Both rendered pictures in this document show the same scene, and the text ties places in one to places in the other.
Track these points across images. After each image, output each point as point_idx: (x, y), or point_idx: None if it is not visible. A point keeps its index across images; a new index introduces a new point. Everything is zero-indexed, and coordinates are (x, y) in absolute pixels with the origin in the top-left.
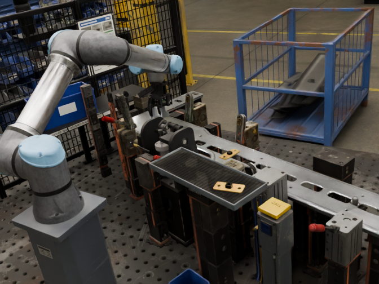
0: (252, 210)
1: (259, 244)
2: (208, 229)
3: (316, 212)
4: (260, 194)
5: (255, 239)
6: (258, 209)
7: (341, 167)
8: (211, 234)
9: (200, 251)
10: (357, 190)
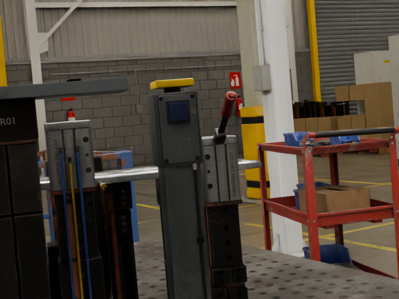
0: (56, 194)
1: (162, 159)
2: (31, 205)
3: (124, 198)
4: (73, 146)
5: (61, 264)
6: (72, 180)
7: (99, 159)
8: (38, 215)
9: (0, 290)
10: (149, 167)
